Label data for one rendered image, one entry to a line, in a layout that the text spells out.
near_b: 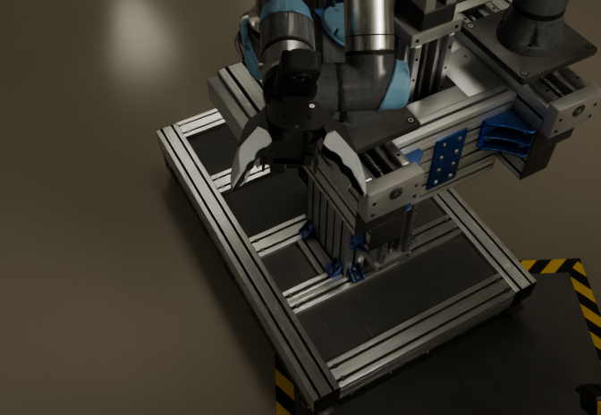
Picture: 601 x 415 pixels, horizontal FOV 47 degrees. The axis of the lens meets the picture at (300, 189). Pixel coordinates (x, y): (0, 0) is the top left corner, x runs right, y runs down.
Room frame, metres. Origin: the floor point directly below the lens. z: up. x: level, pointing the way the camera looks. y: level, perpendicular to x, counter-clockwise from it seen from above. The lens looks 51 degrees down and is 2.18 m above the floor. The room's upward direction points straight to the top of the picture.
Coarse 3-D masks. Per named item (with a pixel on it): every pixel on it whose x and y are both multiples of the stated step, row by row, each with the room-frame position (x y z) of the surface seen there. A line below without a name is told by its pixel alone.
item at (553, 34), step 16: (512, 0) 1.31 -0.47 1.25; (512, 16) 1.28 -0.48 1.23; (528, 16) 1.25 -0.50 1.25; (544, 16) 1.24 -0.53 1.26; (560, 16) 1.25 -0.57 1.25; (496, 32) 1.30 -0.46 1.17; (512, 32) 1.26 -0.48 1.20; (528, 32) 1.24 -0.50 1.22; (544, 32) 1.24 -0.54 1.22; (560, 32) 1.25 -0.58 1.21; (512, 48) 1.24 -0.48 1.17; (528, 48) 1.23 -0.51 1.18; (544, 48) 1.23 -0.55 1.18
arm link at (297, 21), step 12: (276, 0) 0.83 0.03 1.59; (288, 0) 0.82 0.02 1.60; (300, 0) 0.83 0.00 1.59; (264, 12) 0.82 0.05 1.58; (276, 12) 0.79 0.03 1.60; (288, 12) 0.79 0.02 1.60; (300, 12) 0.80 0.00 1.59; (264, 24) 0.79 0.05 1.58; (276, 24) 0.77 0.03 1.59; (288, 24) 0.77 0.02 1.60; (300, 24) 0.77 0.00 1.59; (312, 24) 0.81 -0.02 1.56; (264, 36) 0.76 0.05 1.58; (276, 36) 0.75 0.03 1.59; (288, 36) 0.74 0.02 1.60; (300, 36) 0.75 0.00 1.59; (312, 36) 0.77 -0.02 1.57; (264, 48) 0.74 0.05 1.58; (312, 48) 0.74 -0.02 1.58
